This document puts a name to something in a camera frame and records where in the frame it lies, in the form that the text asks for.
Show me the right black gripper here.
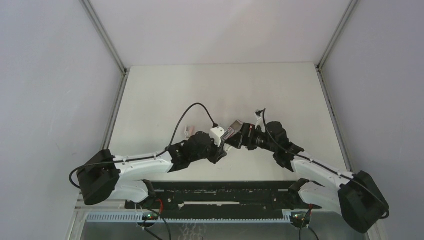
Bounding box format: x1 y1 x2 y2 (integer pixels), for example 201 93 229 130
225 122 277 153

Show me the red white staple box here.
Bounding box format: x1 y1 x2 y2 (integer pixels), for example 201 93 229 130
222 119 244 140

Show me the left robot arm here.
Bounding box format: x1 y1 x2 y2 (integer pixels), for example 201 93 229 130
75 127 227 209

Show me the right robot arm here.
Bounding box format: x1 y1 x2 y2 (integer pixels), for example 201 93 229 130
223 121 390 234

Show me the left green circuit board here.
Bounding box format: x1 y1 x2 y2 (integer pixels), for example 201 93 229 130
142 213 160 222

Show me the green circuit board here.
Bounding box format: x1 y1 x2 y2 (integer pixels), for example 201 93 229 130
290 212 311 229
142 213 160 222

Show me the right green circuit board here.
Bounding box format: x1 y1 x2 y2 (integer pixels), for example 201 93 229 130
290 212 311 229

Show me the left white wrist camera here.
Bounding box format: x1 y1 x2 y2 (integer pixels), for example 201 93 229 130
209 126 227 147

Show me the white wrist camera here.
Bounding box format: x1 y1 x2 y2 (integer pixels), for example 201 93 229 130
209 126 227 147
255 110 263 120

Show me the left black camera cable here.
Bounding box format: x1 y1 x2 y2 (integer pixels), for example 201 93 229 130
68 102 220 190

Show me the black camera cable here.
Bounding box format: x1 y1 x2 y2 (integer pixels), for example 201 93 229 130
256 108 391 240
68 102 220 190

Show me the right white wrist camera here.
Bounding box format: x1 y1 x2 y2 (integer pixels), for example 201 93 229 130
255 110 263 120

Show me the right black camera cable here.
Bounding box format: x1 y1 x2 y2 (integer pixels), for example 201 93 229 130
256 108 391 240

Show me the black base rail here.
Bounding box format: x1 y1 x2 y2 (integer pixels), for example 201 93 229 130
124 180 310 218

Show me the white slotted cable duct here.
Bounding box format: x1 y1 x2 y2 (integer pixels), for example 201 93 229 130
85 212 291 223

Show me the left aluminium frame post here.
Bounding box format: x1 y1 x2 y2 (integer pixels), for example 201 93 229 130
79 0 128 75

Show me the aluminium frame post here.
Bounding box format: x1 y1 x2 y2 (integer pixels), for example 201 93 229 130
316 0 360 72
79 0 128 75

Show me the right aluminium frame post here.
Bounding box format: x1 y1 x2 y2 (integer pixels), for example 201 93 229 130
316 0 360 72

